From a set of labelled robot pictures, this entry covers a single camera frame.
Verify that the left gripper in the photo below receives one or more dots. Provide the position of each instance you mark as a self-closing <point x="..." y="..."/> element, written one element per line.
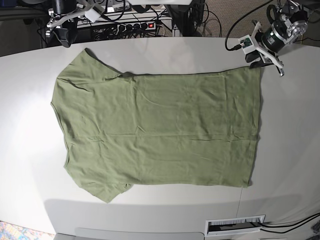
<point x="271" y="44"/>

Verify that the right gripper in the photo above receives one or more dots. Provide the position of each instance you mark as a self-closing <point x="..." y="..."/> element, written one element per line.
<point x="63" y="11"/>

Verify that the green T-shirt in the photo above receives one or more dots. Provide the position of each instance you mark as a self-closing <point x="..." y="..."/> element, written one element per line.
<point x="122" y="129"/>

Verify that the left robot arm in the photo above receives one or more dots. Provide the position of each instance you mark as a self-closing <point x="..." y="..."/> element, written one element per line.
<point x="288" y="21"/>

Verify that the black power strip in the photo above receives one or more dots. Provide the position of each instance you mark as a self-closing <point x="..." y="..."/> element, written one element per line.
<point x="139" y="27"/>

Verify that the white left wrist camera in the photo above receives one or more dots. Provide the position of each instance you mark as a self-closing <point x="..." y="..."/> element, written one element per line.
<point x="247" y="44"/>

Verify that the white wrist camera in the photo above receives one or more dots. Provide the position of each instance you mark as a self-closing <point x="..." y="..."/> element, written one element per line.
<point x="93" y="14"/>
<point x="247" y="44"/>

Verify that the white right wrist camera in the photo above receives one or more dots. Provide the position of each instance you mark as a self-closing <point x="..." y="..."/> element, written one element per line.
<point x="93" y="14"/>

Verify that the table cable grommet slot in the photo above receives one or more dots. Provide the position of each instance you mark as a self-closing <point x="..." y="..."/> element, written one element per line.
<point x="233" y="226"/>

